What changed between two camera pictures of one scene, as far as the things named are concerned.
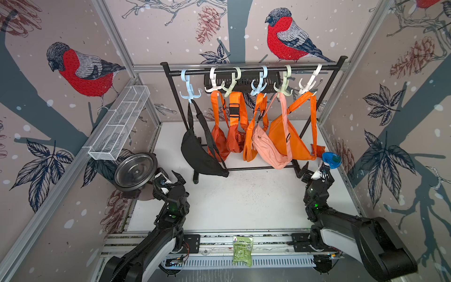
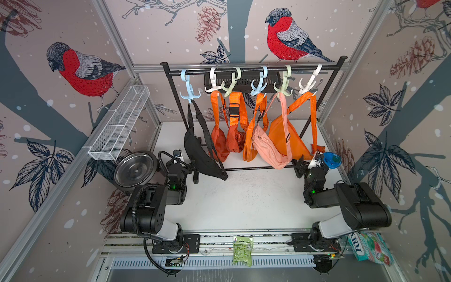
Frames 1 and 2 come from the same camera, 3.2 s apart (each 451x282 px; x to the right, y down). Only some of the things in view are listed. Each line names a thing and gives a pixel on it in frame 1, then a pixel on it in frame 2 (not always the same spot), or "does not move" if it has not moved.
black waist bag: [200, 150] does not move
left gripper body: [161, 197] -> [187, 170]
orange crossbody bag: [249, 153] does not move
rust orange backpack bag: [219, 130] does not move
